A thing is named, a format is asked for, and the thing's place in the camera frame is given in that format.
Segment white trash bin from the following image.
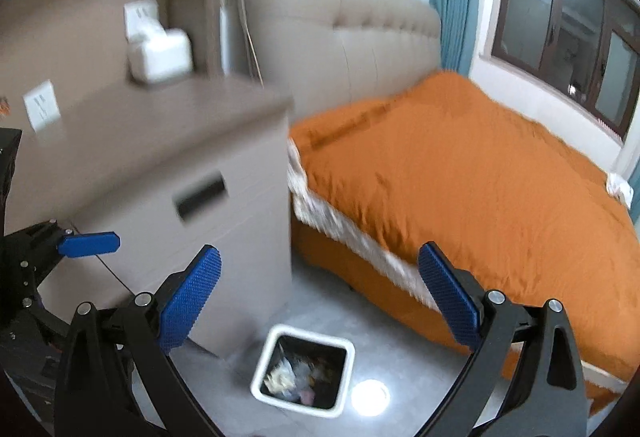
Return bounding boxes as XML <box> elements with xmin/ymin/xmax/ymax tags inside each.
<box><xmin>250</xmin><ymin>324</ymin><xmax>356</xmax><ymax>419</ymax></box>

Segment beige bedside cabinet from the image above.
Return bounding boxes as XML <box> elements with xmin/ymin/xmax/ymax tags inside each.
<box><xmin>6</xmin><ymin>76</ymin><xmax>292</xmax><ymax>358</ymax></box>

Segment orange bed cover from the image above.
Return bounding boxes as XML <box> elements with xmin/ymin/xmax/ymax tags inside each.
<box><xmin>288</xmin><ymin>71</ymin><xmax>639</xmax><ymax>412</ymax></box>

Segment white cloth on bed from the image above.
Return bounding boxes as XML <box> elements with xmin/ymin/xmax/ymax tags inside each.
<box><xmin>605</xmin><ymin>172</ymin><xmax>634</xmax><ymax>209</ymax></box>

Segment white tissue box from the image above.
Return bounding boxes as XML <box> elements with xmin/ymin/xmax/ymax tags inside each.
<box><xmin>127</xmin><ymin>19</ymin><xmax>194</xmax><ymax>85</ymax></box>

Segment beige padded headboard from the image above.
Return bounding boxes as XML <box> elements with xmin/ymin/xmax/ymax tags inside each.
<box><xmin>238</xmin><ymin>0</ymin><xmax>440</xmax><ymax>122</ymax></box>

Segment dark framed window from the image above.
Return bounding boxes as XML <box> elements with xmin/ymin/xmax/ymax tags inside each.
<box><xmin>491</xmin><ymin>0</ymin><xmax>639</xmax><ymax>138</ymax></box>

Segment white wall socket near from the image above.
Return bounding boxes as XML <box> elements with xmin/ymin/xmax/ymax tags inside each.
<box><xmin>23</xmin><ymin>80</ymin><xmax>61</xmax><ymax>131</ymax></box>

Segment white wall socket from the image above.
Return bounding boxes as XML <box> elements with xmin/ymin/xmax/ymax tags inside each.
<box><xmin>124</xmin><ymin>0</ymin><xmax>160</xmax><ymax>41</ymax></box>
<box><xmin>23</xmin><ymin>80</ymin><xmax>61</xmax><ymax>131</ymax></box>

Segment cartoon stickers on wall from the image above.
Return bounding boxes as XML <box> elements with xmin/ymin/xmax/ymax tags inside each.
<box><xmin>0</xmin><ymin>97</ymin><xmax>11</xmax><ymax>117</ymax></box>

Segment white wall socket far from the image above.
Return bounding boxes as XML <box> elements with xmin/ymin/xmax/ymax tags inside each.
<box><xmin>124</xmin><ymin>0</ymin><xmax>160</xmax><ymax>41</ymax></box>

